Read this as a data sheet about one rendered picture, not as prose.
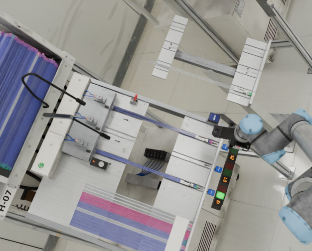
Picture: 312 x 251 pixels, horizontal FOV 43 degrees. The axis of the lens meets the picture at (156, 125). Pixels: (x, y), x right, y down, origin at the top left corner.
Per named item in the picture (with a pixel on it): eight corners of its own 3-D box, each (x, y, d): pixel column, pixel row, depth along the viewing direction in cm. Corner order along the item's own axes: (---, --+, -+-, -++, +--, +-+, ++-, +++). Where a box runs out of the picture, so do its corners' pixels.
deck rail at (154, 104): (225, 128, 193) (227, 125, 187) (223, 132, 193) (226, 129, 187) (87, 80, 198) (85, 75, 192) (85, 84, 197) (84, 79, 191)
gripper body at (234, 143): (245, 153, 167) (252, 146, 155) (226, 146, 168) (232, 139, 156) (250, 136, 169) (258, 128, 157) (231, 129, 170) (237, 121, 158)
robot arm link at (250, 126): (253, 139, 140) (237, 120, 142) (246, 146, 151) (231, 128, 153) (269, 125, 142) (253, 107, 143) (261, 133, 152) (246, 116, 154)
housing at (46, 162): (93, 87, 198) (90, 76, 184) (54, 181, 185) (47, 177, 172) (78, 82, 198) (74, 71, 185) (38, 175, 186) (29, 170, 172)
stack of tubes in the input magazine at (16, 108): (60, 63, 176) (6, 28, 159) (10, 172, 163) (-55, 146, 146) (46, 64, 185) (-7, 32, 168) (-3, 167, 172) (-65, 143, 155)
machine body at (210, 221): (245, 169, 257) (189, 130, 217) (213, 279, 239) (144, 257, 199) (172, 157, 303) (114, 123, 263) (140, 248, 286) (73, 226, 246)
